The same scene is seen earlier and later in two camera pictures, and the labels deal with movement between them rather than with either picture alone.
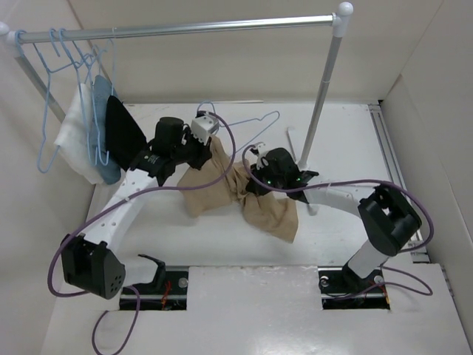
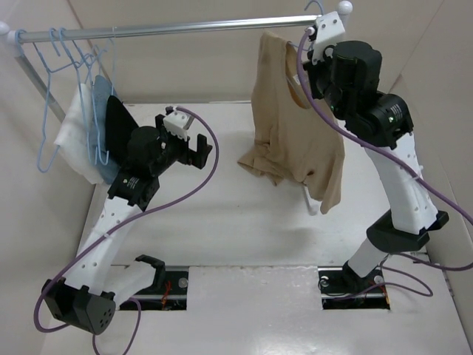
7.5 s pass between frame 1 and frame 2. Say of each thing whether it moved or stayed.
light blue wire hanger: moved
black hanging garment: stayed
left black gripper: stayed
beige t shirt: moved
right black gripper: moved
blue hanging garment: stayed
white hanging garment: stayed
